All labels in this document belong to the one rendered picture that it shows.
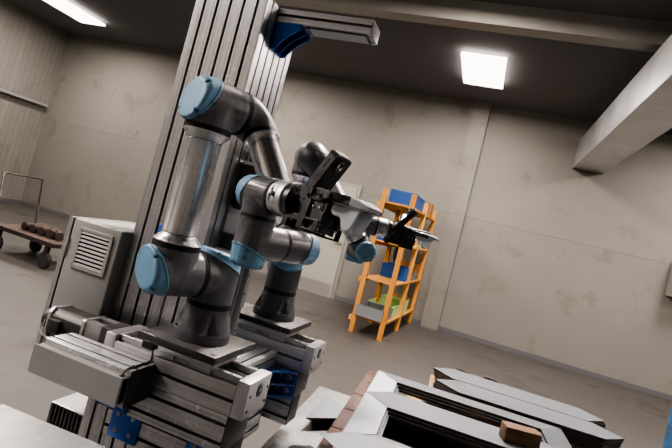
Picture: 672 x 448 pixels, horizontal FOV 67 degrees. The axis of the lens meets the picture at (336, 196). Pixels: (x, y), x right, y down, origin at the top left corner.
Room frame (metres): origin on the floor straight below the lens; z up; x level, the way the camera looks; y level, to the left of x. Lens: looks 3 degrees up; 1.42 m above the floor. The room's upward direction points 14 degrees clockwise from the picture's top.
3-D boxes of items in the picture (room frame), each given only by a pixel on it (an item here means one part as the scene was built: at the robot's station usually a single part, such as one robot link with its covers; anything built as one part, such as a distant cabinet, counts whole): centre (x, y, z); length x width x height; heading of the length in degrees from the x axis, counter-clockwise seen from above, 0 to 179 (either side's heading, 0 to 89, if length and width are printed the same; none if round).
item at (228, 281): (1.34, 0.26, 1.20); 0.13 x 0.12 x 0.14; 137
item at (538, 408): (2.28, -1.02, 0.82); 0.80 x 0.40 x 0.06; 76
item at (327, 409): (2.00, -0.20, 0.70); 0.39 x 0.12 x 0.04; 166
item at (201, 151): (1.24, 0.34, 1.41); 0.15 x 0.12 x 0.55; 137
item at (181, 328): (1.34, 0.25, 1.09); 0.15 x 0.15 x 0.10
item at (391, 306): (7.95, -1.19, 1.05); 2.27 x 0.63 x 2.09; 163
